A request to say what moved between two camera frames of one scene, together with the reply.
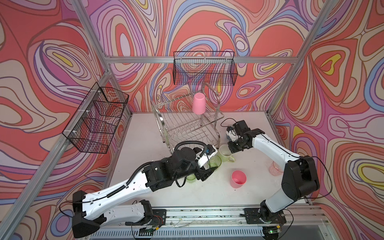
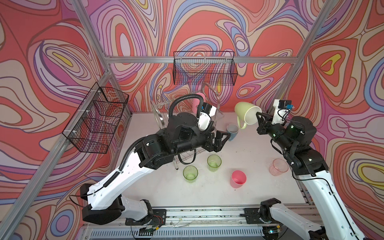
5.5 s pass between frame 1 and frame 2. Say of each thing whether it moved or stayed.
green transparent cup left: stayed
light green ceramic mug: moved
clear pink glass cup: stayed
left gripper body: moved
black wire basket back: stayed
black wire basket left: stayed
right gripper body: moved
